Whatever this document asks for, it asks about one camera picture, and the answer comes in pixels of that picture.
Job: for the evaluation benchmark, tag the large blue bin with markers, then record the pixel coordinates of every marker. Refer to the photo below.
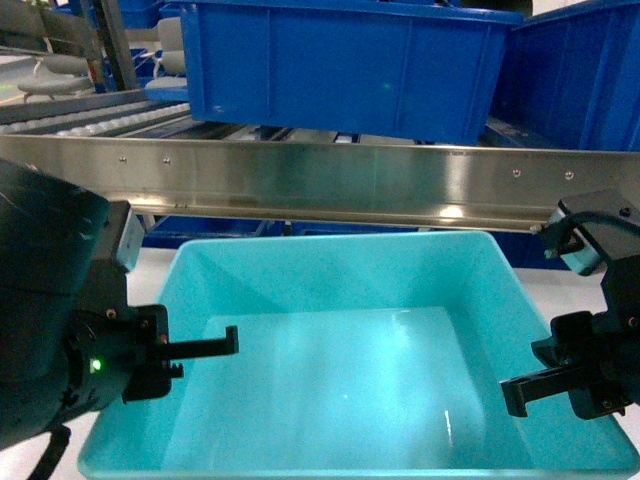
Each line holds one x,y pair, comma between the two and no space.
417,70
571,76

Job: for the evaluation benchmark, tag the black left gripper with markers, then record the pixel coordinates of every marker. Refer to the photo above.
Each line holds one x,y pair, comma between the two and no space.
115,358

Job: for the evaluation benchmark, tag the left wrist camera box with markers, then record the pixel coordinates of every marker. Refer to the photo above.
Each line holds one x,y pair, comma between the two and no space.
129,235

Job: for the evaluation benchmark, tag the stainless steel roller shelf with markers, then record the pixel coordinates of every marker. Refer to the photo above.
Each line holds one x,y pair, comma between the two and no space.
163,162

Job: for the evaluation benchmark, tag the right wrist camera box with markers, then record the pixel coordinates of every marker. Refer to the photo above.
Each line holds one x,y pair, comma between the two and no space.
590,230

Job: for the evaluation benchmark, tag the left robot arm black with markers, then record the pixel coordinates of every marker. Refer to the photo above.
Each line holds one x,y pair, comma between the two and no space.
57,256

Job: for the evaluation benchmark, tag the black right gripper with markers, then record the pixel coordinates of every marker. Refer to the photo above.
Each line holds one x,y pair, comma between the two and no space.
575,344

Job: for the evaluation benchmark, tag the teal plastic bin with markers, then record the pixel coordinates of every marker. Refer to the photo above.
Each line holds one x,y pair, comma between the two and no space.
360,357

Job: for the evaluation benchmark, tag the large blue bin centre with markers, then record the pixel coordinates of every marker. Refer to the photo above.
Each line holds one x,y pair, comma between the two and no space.
417,70

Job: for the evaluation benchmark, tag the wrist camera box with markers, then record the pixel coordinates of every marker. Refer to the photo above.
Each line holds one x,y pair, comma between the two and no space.
129,235
590,230

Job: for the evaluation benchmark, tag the grey office chair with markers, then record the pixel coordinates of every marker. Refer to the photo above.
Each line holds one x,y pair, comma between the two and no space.
65,47

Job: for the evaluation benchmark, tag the large blue bin right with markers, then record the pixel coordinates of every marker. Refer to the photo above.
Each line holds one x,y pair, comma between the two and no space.
571,76

